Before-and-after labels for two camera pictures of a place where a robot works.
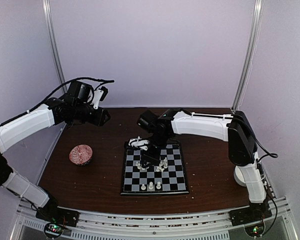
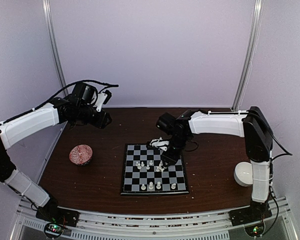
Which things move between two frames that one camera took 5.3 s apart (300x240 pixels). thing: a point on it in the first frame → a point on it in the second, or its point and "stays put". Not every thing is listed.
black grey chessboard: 168,177 stays put
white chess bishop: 143,187 stays put
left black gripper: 99,120 stays put
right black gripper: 153,158 → 168,158
